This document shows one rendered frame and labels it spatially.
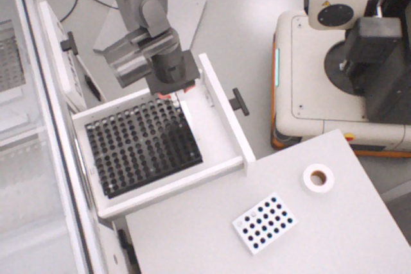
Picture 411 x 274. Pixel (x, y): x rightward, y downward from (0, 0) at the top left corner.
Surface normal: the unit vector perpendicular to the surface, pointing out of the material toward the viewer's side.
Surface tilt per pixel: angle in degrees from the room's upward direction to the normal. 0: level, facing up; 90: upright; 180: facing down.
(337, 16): 90
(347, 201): 0
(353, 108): 0
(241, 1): 0
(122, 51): 53
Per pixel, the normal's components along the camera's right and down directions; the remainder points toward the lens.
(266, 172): -0.07, -0.40
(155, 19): 0.36, 0.38
